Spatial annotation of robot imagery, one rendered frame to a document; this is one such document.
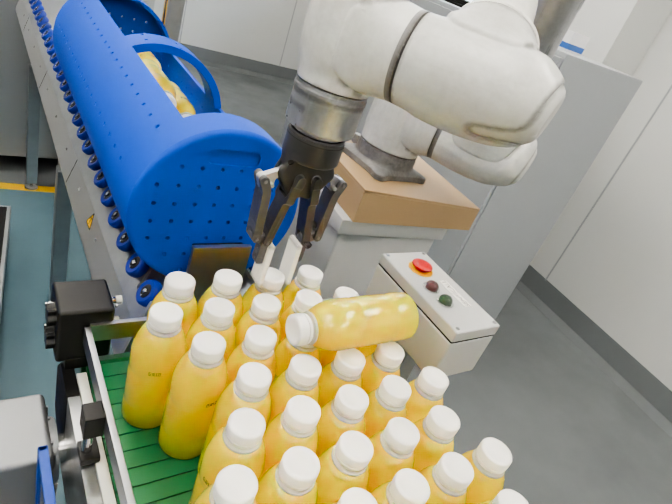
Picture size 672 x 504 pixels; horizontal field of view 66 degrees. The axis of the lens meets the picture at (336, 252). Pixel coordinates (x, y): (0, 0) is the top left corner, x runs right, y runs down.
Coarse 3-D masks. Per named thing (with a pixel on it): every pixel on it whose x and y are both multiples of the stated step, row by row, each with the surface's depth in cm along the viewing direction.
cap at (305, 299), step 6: (300, 294) 73; (306, 294) 74; (312, 294) 74; (318, 294) 75; (300, 300) 72; (306, 300) 72; (312, 300) 73; (318, 300) 73; (300, 306) 72; (306, 306) 72; (312, 306) 72; (300, 312) 73
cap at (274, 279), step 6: (270, 270) 76; (276, 270) 76; (270, 276) 75; (276, 276) 75; (282, 276) 75; (264, 282) 74; (270, 282) 73; (276, 282) 74; (282, 282) 75; (264, 288) 74; (270, 288) 74; (276, 288) 74
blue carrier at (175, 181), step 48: (96, 0) 121; (96, 48) 103; (144, 48) 100; (96, 96) 93; (144, 96) 84; (192, 96) 128; (96, 144) 91; (144, 144) 75; (192, 144) 73; (240, 144) 76; (144, 192) 73; (192, 192) 77; (240, 192) 82; (144, 240) 78; (192, 240) 82; (240, 240) 87
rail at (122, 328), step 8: (120, 320) 71; (128, 320) 72; (136, 320) 72; (144, 320) 73; (96, 328) 70; (104, 328) 70; (112, 328) 71; (120, 328) 72; (128, 328) 72; (136, 328) 73; (96, 336) 70; (104, 336) 71; (112, 336) 72; (120, 336) 72; (128, 336) 73
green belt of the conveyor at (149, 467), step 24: (120, 360) 76; (120, 384) 72; (120, 408) 69; (120, 432) 66; (144, 432) 67; (144, 456) 65; (168, 456) 66; (144, 480) 62; (168, 480) 63; (192, 480) 64
